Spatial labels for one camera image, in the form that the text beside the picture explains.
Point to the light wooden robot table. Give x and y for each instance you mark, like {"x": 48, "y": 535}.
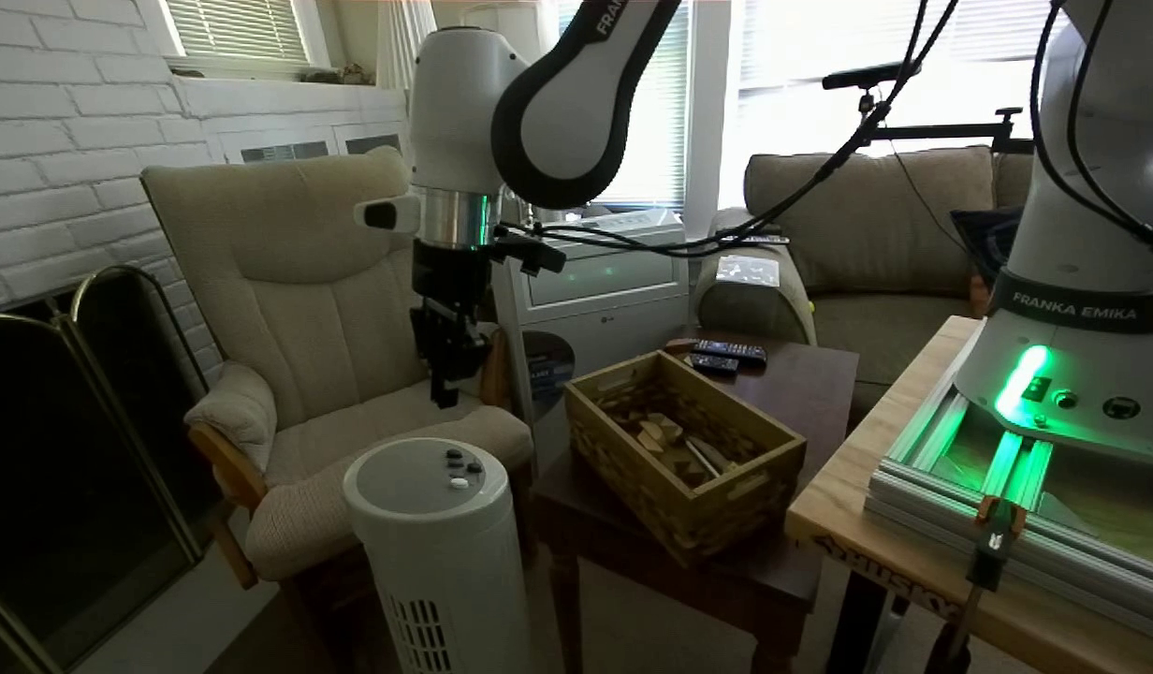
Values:
{"x": 1044, "y": 390}

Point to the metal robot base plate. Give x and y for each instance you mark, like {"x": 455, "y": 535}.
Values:
{"x": 1089, "y": 525}

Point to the grey tower fan device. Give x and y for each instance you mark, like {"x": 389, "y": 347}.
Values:
{"x": 440, "y": 535}

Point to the wooden crate box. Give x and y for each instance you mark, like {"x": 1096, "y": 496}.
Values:
{"x": 684, "y": 453}

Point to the black camera on stand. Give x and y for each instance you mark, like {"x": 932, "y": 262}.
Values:
{"x": 875, "y": 109}

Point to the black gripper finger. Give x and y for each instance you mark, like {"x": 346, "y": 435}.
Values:
{"x": 440, "y": 396}
{"x": 460, "y": 371}

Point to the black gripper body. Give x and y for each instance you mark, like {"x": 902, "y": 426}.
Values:
{"x": 450, "y": 287}

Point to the beige rocking armchair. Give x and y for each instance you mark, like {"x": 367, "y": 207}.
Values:
{"x": 313, "y": 320}

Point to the white cabinet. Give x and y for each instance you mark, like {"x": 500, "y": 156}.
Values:
{"x": 617, "y": 299}

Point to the dark brown side table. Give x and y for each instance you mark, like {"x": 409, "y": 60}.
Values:
{"x": 763, "y": 587}

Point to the black remote control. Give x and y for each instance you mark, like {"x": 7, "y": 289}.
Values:
{"x": 716, "y": 364}
{"x": 746, "y": 359}

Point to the black fireplace screen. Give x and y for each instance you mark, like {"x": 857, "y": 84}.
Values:
{"x": 104, "y": 498}

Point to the beige fabric sofa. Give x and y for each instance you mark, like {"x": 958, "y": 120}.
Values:
{"x": 872, "y": 260}

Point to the white paper sheet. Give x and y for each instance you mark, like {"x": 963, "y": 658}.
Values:
{"x": 746, "y": 270}

